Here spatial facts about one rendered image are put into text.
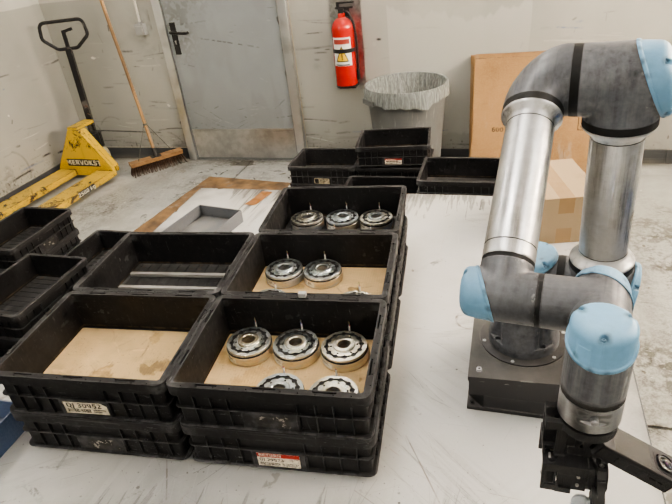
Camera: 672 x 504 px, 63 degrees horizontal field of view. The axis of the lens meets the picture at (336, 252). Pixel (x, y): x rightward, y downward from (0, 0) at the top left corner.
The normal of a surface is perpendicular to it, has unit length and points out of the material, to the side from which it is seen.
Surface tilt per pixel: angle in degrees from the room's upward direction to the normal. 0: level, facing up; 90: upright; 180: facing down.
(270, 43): 90
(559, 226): 90
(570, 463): 0
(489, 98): 79
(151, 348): 0
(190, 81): 90
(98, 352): 0
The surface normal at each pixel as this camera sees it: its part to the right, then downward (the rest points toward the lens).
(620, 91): -0.40, 0.49
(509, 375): -0.14, -0.85
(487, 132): -0.28, 0.30
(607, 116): -0.65, 0.52
